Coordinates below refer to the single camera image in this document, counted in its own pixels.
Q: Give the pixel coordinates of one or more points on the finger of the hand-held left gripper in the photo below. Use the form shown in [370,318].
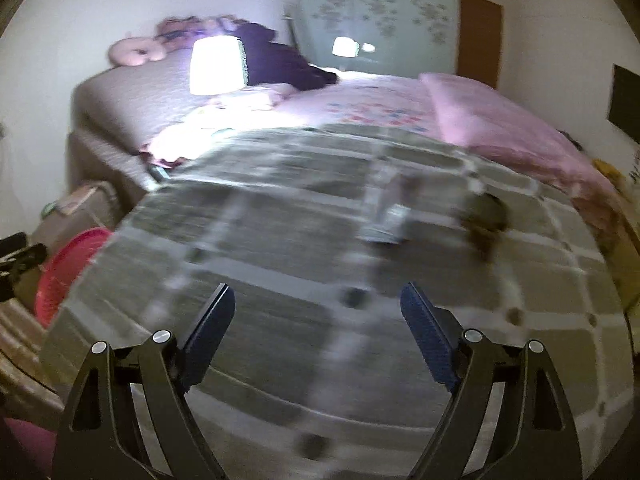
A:
[12,244]
[27,257]

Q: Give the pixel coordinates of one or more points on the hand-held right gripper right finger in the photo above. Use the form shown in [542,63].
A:
[425,330]

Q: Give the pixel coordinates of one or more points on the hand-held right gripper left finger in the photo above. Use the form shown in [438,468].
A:
[215,330]

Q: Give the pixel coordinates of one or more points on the pink plastic mesh basket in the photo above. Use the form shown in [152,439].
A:
[65,270]

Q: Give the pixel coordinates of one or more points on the white printed plastic bag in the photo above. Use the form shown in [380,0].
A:
[387,220]

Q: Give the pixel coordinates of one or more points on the black plastic bag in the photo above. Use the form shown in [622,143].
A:
[487,222]

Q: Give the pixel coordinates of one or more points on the small green object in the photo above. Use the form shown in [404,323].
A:
[47,210]

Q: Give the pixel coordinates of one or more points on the beige curtain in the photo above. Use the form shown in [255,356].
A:
[20,350]

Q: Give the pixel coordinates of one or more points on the grey nightstand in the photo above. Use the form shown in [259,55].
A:
[85,220]

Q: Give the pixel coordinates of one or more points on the pink book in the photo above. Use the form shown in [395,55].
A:
[80,197]

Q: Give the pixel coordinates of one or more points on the grey upholstered bed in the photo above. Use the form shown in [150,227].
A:
[95,160]

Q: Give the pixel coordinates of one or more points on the grey checked blanket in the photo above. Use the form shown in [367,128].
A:
[300,240]

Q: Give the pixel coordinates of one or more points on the grey satin sheet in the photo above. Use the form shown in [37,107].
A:
[160,172]

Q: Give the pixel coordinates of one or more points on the grey patterned headboard cushion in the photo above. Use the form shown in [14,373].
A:
[135,95]

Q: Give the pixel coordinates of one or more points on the pink neck pillow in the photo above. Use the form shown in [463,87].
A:
[127,52]

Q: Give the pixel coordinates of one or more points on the pink quilt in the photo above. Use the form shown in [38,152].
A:
[490,115]

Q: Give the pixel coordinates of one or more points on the pink floral bed sheet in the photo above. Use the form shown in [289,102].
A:
[360,105]

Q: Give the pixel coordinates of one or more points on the yellow cloth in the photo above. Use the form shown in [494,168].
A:
[607,167]

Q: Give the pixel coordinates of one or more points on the white table lamp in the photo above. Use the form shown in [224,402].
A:
[215,65]

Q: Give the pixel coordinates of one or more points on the brown plush toy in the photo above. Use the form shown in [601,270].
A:
[175,27]

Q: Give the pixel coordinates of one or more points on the dark clothes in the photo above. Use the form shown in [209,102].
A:
[285,62]

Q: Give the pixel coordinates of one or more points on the brown wooden door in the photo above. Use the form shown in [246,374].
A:
[480,40]

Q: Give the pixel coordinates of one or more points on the multicoloured plush toy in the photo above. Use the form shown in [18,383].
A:
[220,25]

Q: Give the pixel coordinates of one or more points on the floral sliding door wardrobe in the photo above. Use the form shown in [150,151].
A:
[380,5]

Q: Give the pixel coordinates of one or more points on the black wall television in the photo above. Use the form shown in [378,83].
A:
[625,97]

